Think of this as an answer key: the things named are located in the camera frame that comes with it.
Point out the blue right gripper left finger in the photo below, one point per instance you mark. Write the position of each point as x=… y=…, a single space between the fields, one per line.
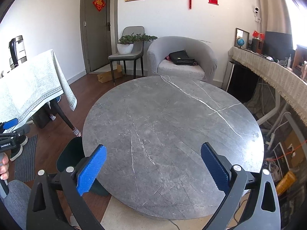
x=90 y=169

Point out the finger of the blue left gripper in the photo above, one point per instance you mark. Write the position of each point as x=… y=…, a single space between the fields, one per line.
x=9 y=124

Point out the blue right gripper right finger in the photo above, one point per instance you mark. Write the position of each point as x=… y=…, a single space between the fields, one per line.
x=218 y=166

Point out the person's left hand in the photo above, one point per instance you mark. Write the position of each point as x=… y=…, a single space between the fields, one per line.
x=4 y=167

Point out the grey floor mat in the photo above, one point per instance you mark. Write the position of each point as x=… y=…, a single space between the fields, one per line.
x=25 y=163

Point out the black table leg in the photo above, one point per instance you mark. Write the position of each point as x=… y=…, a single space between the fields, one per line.
x=59 y=111

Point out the white patterned tablecloth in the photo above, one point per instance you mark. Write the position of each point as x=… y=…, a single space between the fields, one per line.
x=25 y=89

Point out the round grey marble table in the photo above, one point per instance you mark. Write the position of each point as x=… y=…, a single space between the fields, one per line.
x=153 y=128

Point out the cardboard box on floor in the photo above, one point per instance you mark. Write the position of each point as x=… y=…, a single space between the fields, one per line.
x=104 y=73

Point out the beige fringed desk cloth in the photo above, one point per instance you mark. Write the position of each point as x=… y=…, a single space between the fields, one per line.
x=291 y=87

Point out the black leather bag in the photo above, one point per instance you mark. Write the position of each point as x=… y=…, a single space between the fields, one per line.
x=181 y=58

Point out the small blue globe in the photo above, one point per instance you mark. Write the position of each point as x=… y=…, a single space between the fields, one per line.
x=240 y=42

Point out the wooden shelf with items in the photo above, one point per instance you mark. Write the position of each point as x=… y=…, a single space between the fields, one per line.
x=299 y=62

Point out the grey dining chair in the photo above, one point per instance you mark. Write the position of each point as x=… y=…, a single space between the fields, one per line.
x=137 y=52

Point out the grey fabric armchair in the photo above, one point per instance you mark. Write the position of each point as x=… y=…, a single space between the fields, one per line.
x=158 y=62

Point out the potted green bonsai plant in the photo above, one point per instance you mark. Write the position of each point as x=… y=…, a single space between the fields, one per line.
x=126 y=42

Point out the framed picture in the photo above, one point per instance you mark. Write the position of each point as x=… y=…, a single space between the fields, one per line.
x=244 y=34

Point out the black computer monitor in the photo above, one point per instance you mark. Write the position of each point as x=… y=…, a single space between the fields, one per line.
x=277 y=45

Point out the grey door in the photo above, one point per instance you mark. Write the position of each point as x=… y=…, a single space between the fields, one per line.
x=98 y=34

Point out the red door decoration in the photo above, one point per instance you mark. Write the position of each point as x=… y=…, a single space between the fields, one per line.
x=99 y=4

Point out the white security camera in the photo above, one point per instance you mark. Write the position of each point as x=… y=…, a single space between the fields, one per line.
x=257 y=17

